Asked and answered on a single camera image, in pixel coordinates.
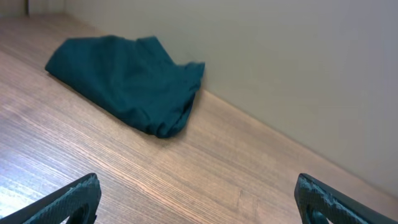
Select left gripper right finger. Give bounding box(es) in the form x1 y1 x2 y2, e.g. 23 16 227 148
294 173 397 224

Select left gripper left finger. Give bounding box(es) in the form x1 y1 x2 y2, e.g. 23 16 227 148
1 173 101 224

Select black shorts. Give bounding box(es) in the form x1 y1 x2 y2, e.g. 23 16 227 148
45 35 205 138

